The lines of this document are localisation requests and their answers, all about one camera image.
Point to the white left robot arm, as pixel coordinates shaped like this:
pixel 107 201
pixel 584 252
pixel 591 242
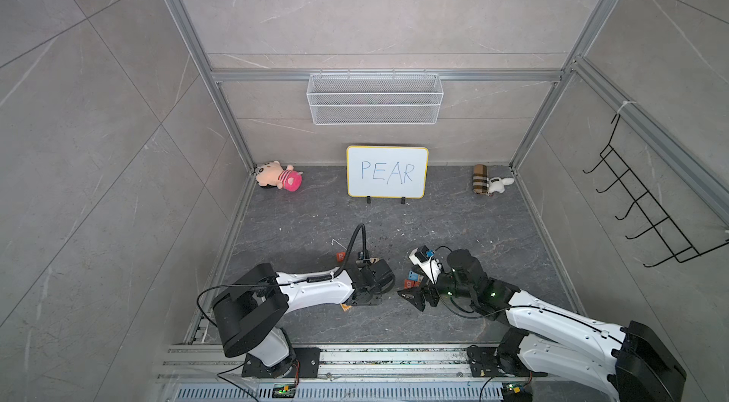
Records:
pixel 247 312

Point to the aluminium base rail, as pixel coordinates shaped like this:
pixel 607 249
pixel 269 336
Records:
pixel 354 372

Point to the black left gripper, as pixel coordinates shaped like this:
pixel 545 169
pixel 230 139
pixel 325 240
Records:
pixel 378 299

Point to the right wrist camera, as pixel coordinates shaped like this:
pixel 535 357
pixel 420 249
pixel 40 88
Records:
pixel 424 263

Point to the yellow framed whiteboard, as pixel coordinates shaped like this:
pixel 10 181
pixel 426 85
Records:
pixel 387 172

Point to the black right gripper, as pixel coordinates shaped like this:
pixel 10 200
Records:
pixel 425 287

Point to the pink striped plush pig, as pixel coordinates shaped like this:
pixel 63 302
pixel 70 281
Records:
pixel 273 175

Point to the black wire hook rack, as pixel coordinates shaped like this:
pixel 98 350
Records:
pixel 645 204

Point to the plaid white plush toy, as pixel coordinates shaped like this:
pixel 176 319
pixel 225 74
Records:
pixel 484 184

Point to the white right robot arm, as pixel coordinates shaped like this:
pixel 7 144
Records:
pixel 628 363

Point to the white wire mesh basket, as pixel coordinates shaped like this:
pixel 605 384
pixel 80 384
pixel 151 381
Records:
pixel 374 99

